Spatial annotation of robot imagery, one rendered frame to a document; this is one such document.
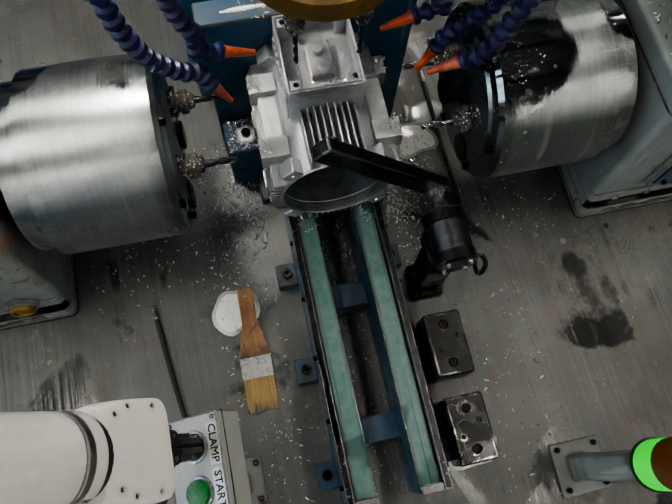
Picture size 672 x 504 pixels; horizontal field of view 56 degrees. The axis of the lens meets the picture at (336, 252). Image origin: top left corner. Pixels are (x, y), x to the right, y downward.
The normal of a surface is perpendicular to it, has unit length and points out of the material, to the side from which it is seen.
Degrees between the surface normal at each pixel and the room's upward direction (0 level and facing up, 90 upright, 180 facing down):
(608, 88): 39
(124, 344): 0
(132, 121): 17
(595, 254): 0
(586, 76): 32
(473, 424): 0
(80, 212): 62
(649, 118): 90
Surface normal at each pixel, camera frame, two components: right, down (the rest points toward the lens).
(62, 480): 0.90, 0.15
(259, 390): 0.03, -0.30
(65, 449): 0.88, -0.40
